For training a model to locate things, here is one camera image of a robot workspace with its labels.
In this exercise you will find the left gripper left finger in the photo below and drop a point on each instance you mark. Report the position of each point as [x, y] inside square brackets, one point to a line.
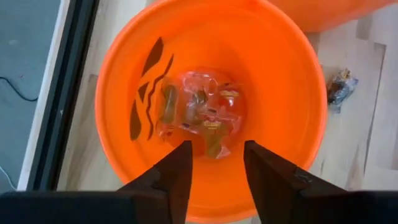
[174, 180]

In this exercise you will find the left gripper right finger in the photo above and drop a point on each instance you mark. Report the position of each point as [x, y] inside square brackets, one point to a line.
[270, 186]

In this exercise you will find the small green candy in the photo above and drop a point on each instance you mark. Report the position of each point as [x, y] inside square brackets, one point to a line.
[169, 104]
[214, 143]

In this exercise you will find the clear candy bag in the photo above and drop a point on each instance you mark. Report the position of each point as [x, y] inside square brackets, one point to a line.
[199, 98]

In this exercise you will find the small dark wrapped candy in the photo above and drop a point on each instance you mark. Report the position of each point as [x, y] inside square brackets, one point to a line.
[340, 90]

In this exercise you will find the orange jack-o-lantern bucket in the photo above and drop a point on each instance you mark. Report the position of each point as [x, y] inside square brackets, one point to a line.
[264, 62]

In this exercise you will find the orange plastic bucket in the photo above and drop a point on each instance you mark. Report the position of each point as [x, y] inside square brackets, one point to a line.
[326, 15]

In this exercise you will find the black aluminium table frame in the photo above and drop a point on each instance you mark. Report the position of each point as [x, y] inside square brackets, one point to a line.
[62, 93]

